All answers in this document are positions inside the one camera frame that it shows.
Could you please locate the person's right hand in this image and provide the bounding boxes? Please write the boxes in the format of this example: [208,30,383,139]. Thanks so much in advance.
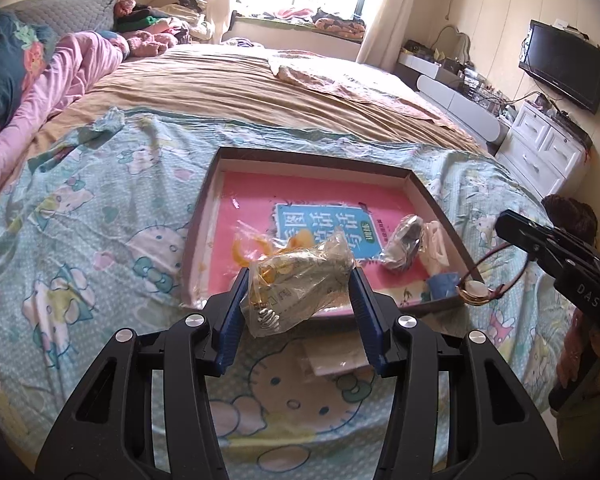
[556,309,597,388]

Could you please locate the black flat screen television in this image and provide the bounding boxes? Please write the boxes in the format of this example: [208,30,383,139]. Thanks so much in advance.
[518,20,600,114]

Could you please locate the dark beaded item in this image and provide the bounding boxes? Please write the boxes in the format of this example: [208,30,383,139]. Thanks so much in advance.
[379,214,424,272]

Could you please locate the pile of clothes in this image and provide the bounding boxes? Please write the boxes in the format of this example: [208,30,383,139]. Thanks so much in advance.
[114,0,214,58]

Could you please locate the dark cardboard box tray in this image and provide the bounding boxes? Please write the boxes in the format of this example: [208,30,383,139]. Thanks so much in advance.
[181,148,481,316]

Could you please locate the bag with gold jewelry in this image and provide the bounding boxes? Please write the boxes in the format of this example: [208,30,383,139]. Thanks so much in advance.
[240,228,355,338]

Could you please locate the cream curtain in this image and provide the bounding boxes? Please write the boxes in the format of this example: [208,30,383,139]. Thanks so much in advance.
[356,0,414,72]

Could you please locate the tan bed blanket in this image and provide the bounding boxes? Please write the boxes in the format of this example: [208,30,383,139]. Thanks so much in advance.
[24,44,482,157]

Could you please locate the yellow hair clips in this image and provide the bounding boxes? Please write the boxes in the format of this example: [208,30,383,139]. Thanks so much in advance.
[230,221,315,268]

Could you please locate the pink and blue book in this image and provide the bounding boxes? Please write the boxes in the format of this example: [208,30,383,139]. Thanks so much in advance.
[208,171,430,306]

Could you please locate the Hello Kitty blue bedsheet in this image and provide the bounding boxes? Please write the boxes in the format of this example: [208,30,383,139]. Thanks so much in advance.
[0,108,573,479]

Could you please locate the pink quilt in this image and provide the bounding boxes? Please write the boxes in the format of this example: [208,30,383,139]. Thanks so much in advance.
[0,32,130,188]

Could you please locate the dark floral pillow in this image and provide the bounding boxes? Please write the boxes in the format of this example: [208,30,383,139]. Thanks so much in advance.
[0,11,58,131]

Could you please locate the brown strap gold watch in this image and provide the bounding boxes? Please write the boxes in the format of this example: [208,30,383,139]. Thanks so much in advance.
[455,242,531,307]

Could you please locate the white rounded dresser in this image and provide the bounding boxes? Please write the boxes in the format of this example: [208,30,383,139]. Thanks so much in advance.
[394,52,508,153]

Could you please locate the pink patterned cloth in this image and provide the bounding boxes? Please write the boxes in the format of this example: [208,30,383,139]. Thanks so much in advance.
[268,51,441,119]

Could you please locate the blue transparent jewelry box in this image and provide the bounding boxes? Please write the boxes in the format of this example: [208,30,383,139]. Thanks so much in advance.
[427,272,460,301]

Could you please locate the small white paper card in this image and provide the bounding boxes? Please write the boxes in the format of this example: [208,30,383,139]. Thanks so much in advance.
[301,333,368,376]

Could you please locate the window seat clothes pile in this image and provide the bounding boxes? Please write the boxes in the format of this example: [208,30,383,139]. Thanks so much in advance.
[257,8,366,42]

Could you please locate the white drawer cabinet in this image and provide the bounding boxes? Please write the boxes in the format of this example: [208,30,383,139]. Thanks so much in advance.
[495,101,590,200]

